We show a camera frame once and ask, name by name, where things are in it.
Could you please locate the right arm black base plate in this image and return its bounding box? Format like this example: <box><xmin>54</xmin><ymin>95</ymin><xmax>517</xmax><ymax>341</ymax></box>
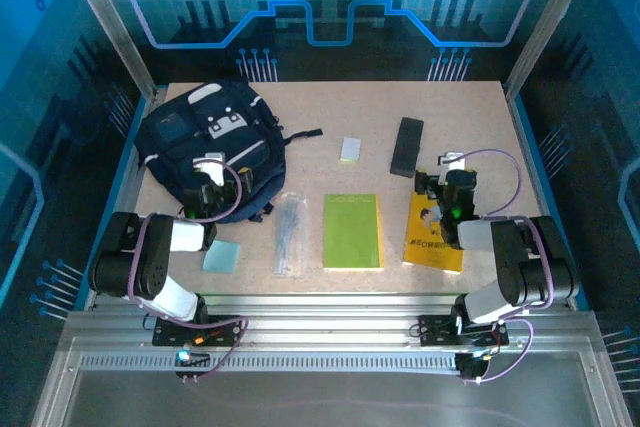
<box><xmin>418</xmin><ymin>314</ymin><xmax>509</xmax><ymax>348</ymax></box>

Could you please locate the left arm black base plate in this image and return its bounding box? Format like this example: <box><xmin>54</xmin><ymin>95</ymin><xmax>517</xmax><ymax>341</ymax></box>
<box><xmin>152</xmin><ymin>314</ymin><xmax>244</xmax><ymax>348</ymax></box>

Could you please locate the navy blue student backpack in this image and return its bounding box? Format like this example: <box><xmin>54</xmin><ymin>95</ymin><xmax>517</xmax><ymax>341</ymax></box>
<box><xmin>133</xmin><ymin>79</ymin><xmax>324</xmax><ymax>224</ymax></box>

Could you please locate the black pencil case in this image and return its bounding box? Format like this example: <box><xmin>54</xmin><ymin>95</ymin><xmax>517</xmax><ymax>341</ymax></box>
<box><xmin>389</xmin><ymin>116</ymin><xmax>425</xmax><ymax>178</ymax></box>

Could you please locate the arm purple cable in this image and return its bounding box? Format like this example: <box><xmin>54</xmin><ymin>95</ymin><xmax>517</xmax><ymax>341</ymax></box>
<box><xmin>449</xmin><ymin>148</ymin><xmax>556</xmax><ymax>384</ymax></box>
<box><xmin>127</xmin><ymin>159</ymin><xmax>251</xmax><ymax>384</ymax></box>

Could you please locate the aluminium frame post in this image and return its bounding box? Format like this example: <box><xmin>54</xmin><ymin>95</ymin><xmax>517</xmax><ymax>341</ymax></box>
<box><xmin>54</xmin><ymin>0</ymin><xmax>159</xmax><ymax>101</ymax></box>
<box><xmin>503</xmin><ymin>0</ymin><xmax>604</xmax><ymax>98</ymax></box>

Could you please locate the clear bag of pens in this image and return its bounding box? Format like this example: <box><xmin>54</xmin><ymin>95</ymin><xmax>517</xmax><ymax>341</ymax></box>
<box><xmin>272</xmin><ymin>191</ymin><xmax>309</xmax><ymax>279</ymax></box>

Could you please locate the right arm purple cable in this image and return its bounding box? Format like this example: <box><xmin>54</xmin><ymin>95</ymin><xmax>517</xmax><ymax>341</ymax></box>
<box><xmin>449</xmin><ymin>148</ymin><xmax>556</xmax><ymax>384</ymax></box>

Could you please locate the yellow book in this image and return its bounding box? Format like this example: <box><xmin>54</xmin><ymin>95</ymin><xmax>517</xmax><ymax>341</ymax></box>
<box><xmin>402</xmin><ymin>189</ymin><xmax>465</xmax><ymax>276</ymax></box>

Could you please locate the green notebook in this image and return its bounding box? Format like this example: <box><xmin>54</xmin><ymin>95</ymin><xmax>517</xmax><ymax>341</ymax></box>
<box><xmin>322</xmin><ymin>192</ymin><xmax>385</xmax><ymax>271</ymax></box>

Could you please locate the slotted cable duct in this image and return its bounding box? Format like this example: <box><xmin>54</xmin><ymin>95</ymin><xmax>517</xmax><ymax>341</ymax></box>
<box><xmin>78</xmin><ymin>354</ymin><xmax>464</xmax><ymax>374</ymax></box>

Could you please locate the aluminium side rail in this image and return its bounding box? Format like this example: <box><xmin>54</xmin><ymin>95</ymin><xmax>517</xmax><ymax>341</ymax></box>
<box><xmin>82</xmin><ymin>88</ymin><xmax>166</xmax><ymax>311</ymax></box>
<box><xmin>504</xmin><ymin>86</ymin><xmax>591</xmax><ymax>311</ymax></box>

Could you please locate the aluminium front rail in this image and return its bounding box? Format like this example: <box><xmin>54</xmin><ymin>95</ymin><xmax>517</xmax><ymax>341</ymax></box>
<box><xmin>59</xmin><ymin>292</ymin><xmax>604</xmax><ymax>351</ymax></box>

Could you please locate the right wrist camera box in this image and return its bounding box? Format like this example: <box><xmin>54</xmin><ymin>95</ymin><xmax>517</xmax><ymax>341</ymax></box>
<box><xmin>437</xmin><ymin>150</ymin><xmax>469</xmax><ymax>183</ymax></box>

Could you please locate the pale blue sticky note pad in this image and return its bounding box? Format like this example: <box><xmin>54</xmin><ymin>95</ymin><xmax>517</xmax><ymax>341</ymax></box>
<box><xmin>202</xmin><ymin>240</ymin><xmax>242</xmax><ymax>276</ymax></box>

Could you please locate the grey sticky note pad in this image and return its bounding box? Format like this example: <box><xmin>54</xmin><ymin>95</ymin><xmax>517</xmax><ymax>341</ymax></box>
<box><xmin>340</xmin><ymin>136</ymin><xmax>362</xmax><ymax>163</ymax></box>

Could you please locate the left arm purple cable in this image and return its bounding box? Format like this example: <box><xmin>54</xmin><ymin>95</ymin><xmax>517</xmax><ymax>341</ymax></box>
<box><xmin>127</xmin><ymin>159</ymin><xmax>251</xmax><ymax>384</ymax></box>

